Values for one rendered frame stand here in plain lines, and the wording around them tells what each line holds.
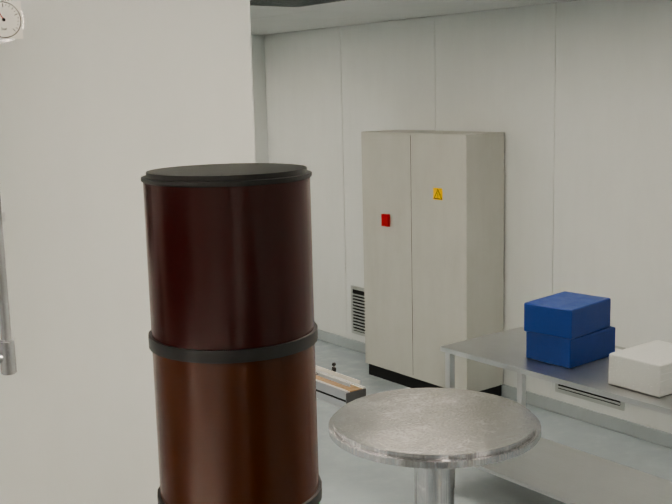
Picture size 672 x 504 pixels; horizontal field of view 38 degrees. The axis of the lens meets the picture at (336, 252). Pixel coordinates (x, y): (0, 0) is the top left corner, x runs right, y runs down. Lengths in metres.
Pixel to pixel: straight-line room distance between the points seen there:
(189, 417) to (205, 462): 0.01
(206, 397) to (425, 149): 7.14
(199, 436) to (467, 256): 6.92
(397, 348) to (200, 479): 7.64
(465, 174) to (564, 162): 0.70
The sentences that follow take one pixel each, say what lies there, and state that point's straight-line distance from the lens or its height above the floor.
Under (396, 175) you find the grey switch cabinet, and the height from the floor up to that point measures 1.71.
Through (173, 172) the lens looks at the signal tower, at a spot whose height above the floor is 2.35.
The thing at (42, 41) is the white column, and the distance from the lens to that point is 1.77.
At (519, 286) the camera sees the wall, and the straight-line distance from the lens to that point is 7.43.
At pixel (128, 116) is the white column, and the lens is 1.83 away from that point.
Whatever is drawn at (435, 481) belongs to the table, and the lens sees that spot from 4.41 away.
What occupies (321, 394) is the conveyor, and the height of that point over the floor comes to 0.87.
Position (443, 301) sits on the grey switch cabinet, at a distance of 7.42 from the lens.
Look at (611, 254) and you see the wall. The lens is 6.86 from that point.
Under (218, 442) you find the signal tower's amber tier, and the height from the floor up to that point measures 2.28.
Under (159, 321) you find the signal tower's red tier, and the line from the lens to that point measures 0.28.
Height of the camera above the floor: 2.37
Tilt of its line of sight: 9 degrees down
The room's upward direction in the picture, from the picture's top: 1 degrees counter-clockwise
